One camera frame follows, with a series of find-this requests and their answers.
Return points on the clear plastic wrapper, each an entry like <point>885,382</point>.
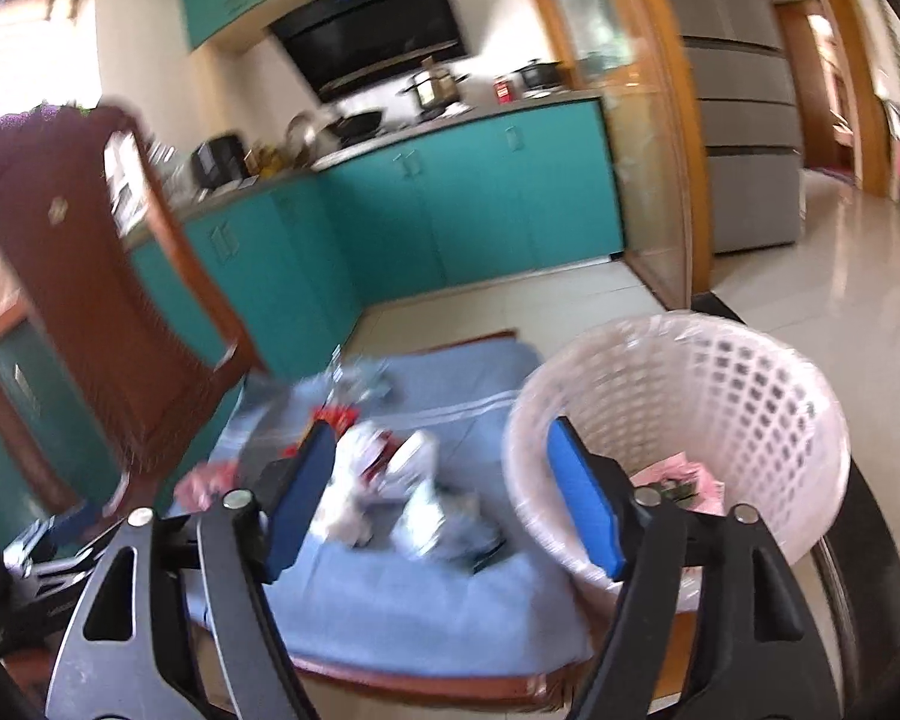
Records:
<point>360,382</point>

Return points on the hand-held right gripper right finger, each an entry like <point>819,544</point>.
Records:
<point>585,502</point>

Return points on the crumpled white tissue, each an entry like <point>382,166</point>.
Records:
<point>345,517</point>

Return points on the wooden framed glass door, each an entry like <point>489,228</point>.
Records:
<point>630,150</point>

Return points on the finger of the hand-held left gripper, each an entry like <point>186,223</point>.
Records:
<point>75,521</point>
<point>52,562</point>

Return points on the pink red wrapper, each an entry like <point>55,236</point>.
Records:
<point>202,486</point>

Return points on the steel pot lid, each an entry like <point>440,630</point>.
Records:
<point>300,133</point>

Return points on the red jar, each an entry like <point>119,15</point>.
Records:
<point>504,90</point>

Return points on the black range hood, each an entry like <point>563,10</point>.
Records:
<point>375,37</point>

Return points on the white plastic lattice basket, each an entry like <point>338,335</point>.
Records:
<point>757,405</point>

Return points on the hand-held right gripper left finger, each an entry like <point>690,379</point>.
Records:
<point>300,502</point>

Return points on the silver foil packet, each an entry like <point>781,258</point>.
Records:
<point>435,525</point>

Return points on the metal dish rack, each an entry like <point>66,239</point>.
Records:
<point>161,172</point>

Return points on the carved wooden chair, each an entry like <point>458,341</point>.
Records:
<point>82,300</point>

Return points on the teal kitchen cabinets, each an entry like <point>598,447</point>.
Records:
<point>480,187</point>

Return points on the black lidded pot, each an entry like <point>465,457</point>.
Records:
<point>538,75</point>

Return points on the blue striped seat cushion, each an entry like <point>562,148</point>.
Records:
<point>435,615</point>

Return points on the green vegetable leaf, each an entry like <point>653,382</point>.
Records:
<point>675,491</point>

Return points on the steel pot with lid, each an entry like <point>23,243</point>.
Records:
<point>431,88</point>

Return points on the grey refrigerator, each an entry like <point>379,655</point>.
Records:
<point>742,127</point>

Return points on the red white wrapper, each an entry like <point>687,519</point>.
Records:
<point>360,450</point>

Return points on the black kitchen appliance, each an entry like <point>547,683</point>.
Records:
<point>217,161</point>

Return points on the grey kitchen countertop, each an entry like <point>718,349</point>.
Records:
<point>487,112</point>

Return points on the pink plastic bag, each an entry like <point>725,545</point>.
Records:
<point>701,484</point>

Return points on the black wok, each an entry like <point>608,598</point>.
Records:
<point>360,124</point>

